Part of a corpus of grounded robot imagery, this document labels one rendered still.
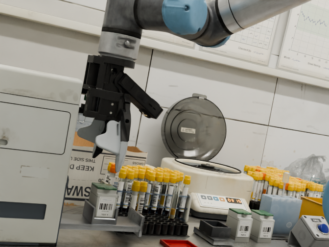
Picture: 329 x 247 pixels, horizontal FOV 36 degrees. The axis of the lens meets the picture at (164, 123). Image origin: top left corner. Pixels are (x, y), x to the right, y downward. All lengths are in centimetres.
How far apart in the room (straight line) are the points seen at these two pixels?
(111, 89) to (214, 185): 54
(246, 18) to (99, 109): 31
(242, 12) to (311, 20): 106
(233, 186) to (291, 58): 70
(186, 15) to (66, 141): 30
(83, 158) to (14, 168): 37
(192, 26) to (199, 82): 87
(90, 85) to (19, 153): 18
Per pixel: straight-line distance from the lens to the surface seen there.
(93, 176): 124
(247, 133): 186
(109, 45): 92
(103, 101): 92
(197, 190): 136
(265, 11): 94
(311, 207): 138
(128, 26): 92
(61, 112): 88
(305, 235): 122
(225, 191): 140
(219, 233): 113
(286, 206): 131
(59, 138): 89
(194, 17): 87
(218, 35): 98
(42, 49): 152
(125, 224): 99
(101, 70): 93
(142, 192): 106
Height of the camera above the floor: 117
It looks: 3 degrees down
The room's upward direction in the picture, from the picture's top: 10 degrees clockwise
